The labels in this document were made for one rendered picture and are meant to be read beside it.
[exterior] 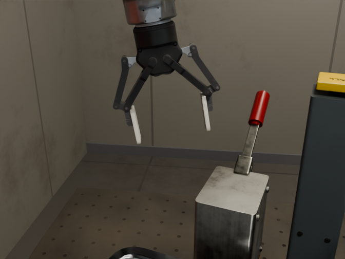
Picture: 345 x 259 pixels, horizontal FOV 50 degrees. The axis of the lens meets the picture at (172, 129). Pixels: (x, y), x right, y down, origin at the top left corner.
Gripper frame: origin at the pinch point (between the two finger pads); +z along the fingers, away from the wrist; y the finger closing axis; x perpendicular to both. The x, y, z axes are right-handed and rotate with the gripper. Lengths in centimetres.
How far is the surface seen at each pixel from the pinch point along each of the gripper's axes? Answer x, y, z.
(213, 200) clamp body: -32.2, 2.8, -3.2
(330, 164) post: -22.3, 20.8, 0.8
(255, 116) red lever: -20.3, 11.4, -7.4
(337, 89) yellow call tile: -21.8, 21.9, -9.7
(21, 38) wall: 129, -66, -13
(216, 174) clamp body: -26.4, 4.3, -3.2
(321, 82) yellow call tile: -20.9, 20.3, -10.8
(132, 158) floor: 190, -33, 90
